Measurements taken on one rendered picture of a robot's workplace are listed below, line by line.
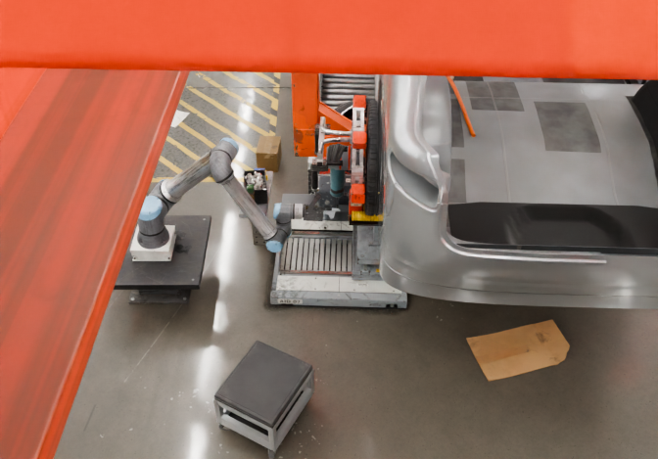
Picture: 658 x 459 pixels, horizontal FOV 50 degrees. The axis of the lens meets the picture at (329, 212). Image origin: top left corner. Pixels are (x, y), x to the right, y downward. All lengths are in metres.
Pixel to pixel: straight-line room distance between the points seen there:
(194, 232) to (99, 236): 3.98
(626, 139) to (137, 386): 3.01
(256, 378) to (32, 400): 3.25
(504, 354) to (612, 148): 1.30
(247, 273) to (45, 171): 4.05
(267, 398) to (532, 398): 1.46
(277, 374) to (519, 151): 1.75
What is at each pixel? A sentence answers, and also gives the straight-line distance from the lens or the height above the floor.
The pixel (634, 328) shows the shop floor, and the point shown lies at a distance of 4.64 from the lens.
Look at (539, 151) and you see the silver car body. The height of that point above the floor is 1.01.
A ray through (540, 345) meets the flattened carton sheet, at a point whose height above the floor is 0.01.
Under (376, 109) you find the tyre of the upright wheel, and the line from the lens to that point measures 3.89.
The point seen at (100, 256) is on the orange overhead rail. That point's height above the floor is 3.00.
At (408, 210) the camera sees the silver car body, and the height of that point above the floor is 1.34.
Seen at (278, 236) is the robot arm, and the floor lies 0.56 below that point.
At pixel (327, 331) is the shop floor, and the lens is 4.25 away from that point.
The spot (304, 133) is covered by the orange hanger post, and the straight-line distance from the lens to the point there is 4.50.
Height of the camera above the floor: 3.32
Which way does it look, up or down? 42 degrees down
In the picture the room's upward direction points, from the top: straight up
